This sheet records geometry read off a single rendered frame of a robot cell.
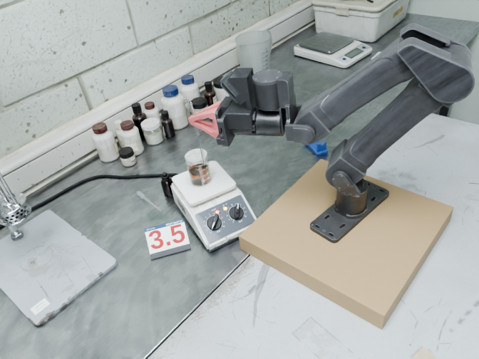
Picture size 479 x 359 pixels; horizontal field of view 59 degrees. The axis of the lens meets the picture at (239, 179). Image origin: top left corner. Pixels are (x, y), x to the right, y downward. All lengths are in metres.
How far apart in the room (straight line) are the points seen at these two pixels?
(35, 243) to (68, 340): 0.30
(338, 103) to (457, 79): 0.19
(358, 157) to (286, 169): 0.35
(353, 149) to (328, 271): 0.23
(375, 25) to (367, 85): 1.11
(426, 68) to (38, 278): 0.85
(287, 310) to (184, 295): 0.21
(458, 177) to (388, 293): 0.44
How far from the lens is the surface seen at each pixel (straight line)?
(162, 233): 0.97
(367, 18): 1.84
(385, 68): 0.73
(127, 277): 0.95
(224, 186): 0.96
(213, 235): 0.92
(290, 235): 0.90
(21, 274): 1.06
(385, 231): 0.92
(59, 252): 1.06
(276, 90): 0.79
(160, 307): 0.88
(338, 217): 0.92
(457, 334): 0.85
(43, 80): 1.27
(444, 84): 0.72
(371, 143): 0.81
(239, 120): 0.83
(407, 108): 0.77
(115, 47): 1.37
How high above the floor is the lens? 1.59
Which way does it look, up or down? 39 degrees down
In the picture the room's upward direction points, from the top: 8 degrees counter-clockwise
